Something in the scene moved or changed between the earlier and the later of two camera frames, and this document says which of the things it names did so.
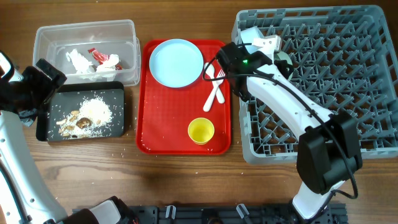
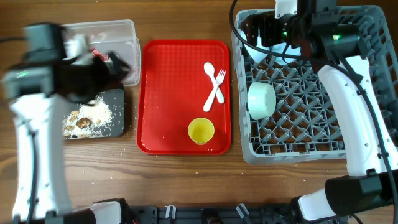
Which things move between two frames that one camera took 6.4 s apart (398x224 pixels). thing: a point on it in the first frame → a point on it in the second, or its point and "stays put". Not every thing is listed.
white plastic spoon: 209,71 stays put
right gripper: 283,66 → 265,23
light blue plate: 176,63 → 280,48
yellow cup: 201,130 stays put
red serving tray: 163,114 stays put
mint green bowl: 282,55 → 261,101
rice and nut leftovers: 86,122 stays put
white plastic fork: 217,84 stays put
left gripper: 48,88 → 107,79
